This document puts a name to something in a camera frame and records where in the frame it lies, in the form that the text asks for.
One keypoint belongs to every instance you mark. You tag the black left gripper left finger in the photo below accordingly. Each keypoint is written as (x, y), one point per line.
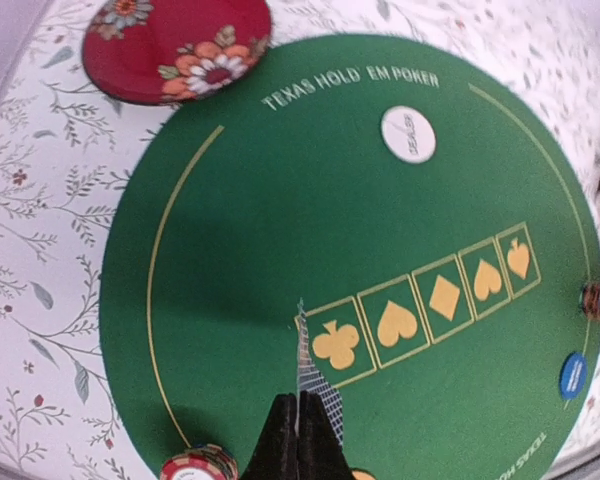
(275, 453)

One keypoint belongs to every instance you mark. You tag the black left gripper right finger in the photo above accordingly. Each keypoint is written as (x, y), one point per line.
(319, 456)

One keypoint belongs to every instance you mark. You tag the white dealer button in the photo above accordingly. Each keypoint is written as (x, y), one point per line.
(408, 134)

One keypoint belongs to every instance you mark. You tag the orange big blind button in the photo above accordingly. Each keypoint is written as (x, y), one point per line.
(362, 475)

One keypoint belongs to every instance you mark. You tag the dealt cards pile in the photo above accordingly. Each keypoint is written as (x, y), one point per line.
(311, 379)

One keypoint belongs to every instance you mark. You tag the red floral round tin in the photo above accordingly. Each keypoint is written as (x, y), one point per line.
(155, 52)

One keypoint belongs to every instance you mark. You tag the blue small blind button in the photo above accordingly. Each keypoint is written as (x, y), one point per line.
(573, 376)

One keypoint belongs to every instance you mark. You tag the red topped chip stack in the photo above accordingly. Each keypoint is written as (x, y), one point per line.
(203, 462)

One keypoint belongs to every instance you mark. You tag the round green poker mat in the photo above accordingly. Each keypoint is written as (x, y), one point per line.
(441, 298)

